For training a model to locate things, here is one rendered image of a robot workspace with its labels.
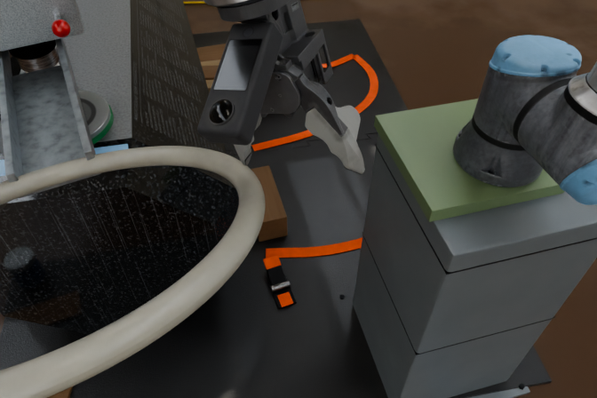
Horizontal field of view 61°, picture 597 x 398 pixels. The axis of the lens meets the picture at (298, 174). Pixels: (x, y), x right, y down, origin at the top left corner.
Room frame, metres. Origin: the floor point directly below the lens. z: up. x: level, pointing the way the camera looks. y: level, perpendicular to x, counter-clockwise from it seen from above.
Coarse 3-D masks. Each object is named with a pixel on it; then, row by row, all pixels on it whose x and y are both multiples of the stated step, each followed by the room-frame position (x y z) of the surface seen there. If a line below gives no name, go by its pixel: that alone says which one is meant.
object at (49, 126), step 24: (0, 72) 0.78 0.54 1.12; (48, 72) 0.84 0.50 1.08; (72, 72) 0.84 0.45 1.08; (0, 96) 0.70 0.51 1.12; (24, 96) 0.76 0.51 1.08; (48, 96) 0.76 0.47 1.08; (72, 96) 0.70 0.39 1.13; (24, 120) 0.69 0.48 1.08; (48, 120) 0.69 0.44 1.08; (72, 120) 0.69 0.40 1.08; (24, 144) 0.62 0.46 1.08; (48, 144) 0.62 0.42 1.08; (72, 144) 0.62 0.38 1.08; (24, 168) 0.56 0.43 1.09
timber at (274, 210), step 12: (264, 168) 1.52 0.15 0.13; (264, 180) 1.44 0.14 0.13; (264, 192) 1.38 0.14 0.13; (276, 192) 1.38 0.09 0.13; (276, 204) 1.31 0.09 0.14; (264, 216) 1.25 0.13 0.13; (276, 216) 1.25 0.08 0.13; (264, 228) 1.22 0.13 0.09; (276, 228) 1.24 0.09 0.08; (264, 240) 1.22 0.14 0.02
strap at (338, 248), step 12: (336, 60) 2.52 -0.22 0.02; (348, 60) 2.52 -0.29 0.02; (360, 60) 2.52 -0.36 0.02; (372, 72) 2.40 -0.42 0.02; (372, 84) 2.28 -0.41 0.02; (372, 96) 2.18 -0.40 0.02; (360, 108) 2.07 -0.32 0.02; (300, 132) 1.88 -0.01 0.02; (264, 144) 1.80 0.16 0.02; (276, 144) 1.80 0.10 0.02; (360, 240) 1.22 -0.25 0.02; (276, 252) 1.16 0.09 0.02; (288, 252) 1.16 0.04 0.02; (300, 252) 1.16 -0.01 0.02; (312, 252) 1.16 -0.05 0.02; (324, 252) 1.16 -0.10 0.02; (336, 252) 1.16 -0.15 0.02
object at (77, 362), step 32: (96, 160) 0.55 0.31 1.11; (128, 160) 0.55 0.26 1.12; (160, 160) 0.54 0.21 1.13; (192, 160) 0.52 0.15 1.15; (224, 160) 0.48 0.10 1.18; (0, 192) 0.49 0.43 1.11; (32, 192) 0.51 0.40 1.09; (256, 192) 0.38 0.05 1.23; (256, 224) 0.32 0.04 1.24; (224, 256) 0.27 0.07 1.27; (192, 288) 0.23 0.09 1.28; (128, 320) 0.19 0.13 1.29; (160, 320) 0.20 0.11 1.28; (64, 352) 0.17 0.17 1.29; (96, 352) 0.17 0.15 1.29; (128, 352) 0.17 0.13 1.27; (0, 384) 0.14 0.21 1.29; (32, 384) 0.14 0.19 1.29; (64, 384) 0.15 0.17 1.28
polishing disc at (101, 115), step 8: (80, 96) 1.02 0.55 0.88; (88, 96) 1.02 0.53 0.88; (96, 96) 1.02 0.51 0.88; (88, 104) 0.99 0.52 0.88; (96, 104) 0.99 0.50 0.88; (104, 104) 0.99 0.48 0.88; (88, 112) 0.96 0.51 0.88; (96, 112) 0.96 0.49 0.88; (104, 112) 0.96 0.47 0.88; (88, 120) 0.93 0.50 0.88; (96, 120) 0.93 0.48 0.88; (104, 120) 0.93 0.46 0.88; (96, 128) 0.90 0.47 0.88; (104, 128) 0.91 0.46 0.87
